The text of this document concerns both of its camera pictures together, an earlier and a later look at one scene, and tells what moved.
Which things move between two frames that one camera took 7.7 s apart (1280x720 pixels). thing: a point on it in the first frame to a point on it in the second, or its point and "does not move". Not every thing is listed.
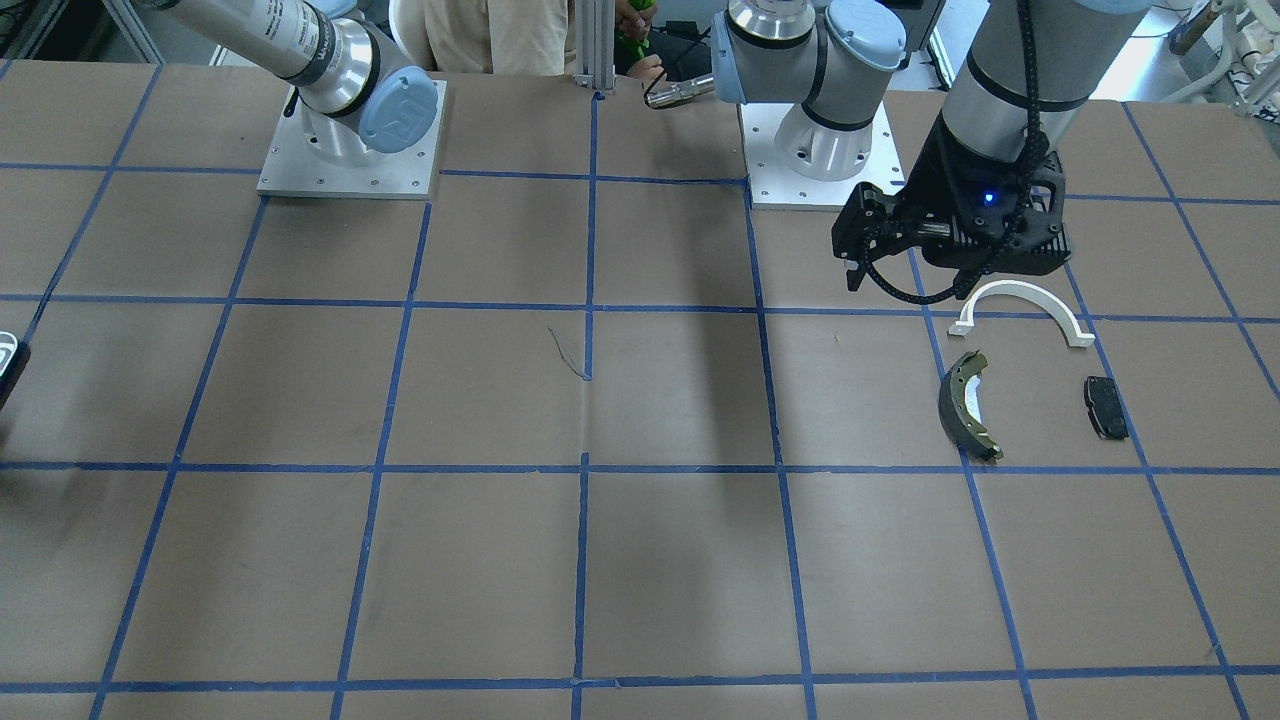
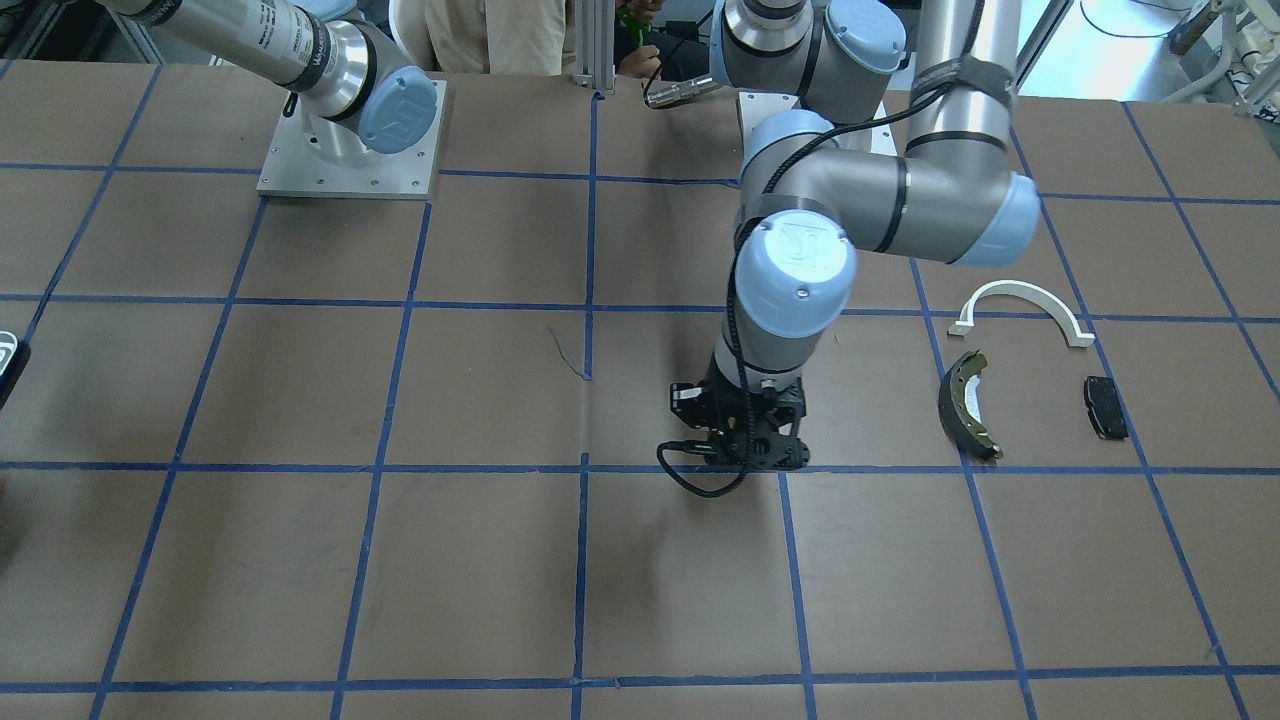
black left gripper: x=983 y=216 to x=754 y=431
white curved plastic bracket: x=1076 y=337 does not move
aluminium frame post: x=596 y=45 does not move
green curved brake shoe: x=959 y=405 does not move
